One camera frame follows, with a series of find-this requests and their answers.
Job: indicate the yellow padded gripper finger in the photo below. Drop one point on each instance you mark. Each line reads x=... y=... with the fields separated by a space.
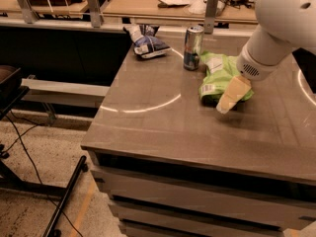
x=237 y=88

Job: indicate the green rice chip bag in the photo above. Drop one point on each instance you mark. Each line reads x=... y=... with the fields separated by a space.
x=219 y=70

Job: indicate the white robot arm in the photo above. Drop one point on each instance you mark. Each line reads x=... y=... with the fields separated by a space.
x=283 y=26

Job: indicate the redbull can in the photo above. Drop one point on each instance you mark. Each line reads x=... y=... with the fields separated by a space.
x=193 y=42

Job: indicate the blue white chip bag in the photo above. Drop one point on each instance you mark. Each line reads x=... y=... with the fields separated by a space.
x=146 y=44

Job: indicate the grey drawer cabinet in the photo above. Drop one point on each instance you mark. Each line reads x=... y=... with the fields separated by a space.
x=174 y=167

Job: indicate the black stand leg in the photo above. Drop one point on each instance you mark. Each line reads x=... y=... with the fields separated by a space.
x=80 y=167

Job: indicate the right metal bracket post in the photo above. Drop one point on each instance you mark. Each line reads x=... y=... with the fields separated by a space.
x=209 y=18

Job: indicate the metal bracket post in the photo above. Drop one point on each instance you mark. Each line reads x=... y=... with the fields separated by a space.
x=28 y=13
x=95 y=13
x=209 y=18

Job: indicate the middle metal bracket post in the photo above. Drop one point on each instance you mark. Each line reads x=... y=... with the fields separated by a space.
x=95 y=13

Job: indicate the left metal bracket post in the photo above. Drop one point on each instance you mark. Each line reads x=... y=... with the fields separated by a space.
x=28 y=13

